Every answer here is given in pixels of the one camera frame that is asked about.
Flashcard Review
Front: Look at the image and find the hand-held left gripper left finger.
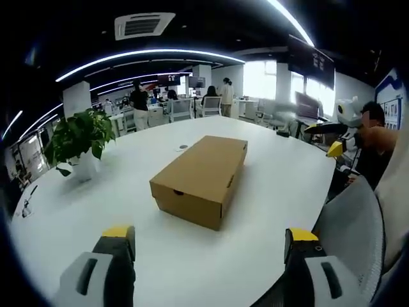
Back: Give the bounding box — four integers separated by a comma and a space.
52, 225, 137, 307

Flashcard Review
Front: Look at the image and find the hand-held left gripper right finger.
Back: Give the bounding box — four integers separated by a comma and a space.
283, 227, 369, 307

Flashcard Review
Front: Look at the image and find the brown cardboard shoe box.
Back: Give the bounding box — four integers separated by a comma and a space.
149, 135, 249, 232

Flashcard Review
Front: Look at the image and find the dark red monitor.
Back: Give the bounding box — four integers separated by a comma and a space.
295, 91, 323, 120

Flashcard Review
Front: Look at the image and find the dark hanging sign panel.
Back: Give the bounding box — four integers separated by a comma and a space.
287, 34, 337, 88

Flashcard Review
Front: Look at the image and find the grey mesh office chair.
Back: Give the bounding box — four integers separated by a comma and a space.
252, 175, 388, 307

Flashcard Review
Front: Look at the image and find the person's cream clothing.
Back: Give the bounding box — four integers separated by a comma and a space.
372, 127, 409, 290

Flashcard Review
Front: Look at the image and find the bright ceiling light strip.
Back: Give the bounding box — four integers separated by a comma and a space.
266, 0, 316, 48

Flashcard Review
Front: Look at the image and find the white plant pot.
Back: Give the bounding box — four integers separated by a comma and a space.
70, 152, 98, 182

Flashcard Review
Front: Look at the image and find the white office chair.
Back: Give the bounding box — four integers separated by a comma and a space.
167, 98, 193, 123
202, 95, 223, 118

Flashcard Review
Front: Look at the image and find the black desk monitor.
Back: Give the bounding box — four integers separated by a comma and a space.
188, 76, 206, 90

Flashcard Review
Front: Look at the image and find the green potted plant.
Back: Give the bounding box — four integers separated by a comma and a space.
42, 107, 117, 178

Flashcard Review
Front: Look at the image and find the long curved ceiling light strip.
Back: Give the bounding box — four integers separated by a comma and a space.
55, 48, 247, 83

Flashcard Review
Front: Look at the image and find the ceiling air conditioner vent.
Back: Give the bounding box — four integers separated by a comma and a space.
114, 12, 177, 42

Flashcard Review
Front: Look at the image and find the blue white wall poster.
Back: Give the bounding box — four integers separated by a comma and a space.
374, 68, 404, 131

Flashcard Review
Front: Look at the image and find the red wall screen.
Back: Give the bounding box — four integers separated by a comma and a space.
157, 74, 181, 87

